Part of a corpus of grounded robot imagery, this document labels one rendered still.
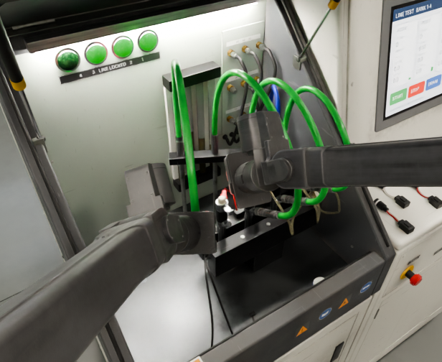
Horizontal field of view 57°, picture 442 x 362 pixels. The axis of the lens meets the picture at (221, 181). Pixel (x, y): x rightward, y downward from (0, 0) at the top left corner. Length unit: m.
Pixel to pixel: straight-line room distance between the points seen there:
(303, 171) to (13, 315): 0.42
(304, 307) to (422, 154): 0.54
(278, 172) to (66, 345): 0.39
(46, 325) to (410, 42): 1.09
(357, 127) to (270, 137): 0.53
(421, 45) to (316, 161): 0.74
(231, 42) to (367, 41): 0.33
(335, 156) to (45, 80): 0.62
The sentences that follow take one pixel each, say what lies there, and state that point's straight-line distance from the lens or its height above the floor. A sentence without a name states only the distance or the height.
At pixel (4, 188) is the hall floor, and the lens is 2.92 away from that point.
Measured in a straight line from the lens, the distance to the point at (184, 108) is 0.69.
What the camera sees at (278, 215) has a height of 1.11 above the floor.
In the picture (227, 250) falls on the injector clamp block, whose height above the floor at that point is 0.98.
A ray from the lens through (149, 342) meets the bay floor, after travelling 1.05.
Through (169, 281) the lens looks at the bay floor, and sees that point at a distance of 1.14.
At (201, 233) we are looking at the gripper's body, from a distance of 0.65.
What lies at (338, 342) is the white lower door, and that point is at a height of 0.62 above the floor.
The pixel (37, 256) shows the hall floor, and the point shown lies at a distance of 2.43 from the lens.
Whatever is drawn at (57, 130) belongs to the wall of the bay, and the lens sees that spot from 1.00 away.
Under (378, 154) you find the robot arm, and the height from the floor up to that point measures 1.45.
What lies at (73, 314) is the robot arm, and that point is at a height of 1.51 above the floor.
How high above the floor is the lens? 1.76
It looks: 42 degrees down
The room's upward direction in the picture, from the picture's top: straight up
